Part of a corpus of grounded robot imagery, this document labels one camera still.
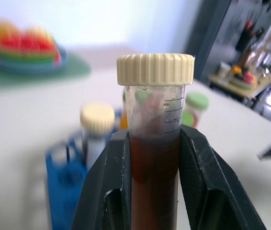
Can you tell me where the dark grey pillar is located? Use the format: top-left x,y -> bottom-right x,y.
184,0 -> 237,85

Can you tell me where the cream-capped white test tube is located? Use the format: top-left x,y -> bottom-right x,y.
79,103 -> 116,170

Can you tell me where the green round mat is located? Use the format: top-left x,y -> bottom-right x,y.
0,49 -> 92,90

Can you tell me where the cream-capped tube with brown liquid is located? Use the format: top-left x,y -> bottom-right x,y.
116,53 -> 196,230

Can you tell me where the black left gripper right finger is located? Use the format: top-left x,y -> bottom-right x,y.
178,124 -> 267,230

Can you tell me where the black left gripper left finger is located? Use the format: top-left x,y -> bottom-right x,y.
71,128 -> 133,230

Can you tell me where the wooden shelf with clutter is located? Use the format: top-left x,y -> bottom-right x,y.
208,0 -> 271,130

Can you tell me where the blue test tube rack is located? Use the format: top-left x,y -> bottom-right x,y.
45,108 -> 126,230

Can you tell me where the green-capped test tube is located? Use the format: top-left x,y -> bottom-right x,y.
182,92 -> 210,128

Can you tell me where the orange liquid test tube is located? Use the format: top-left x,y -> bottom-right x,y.
119,92 -> 129,130

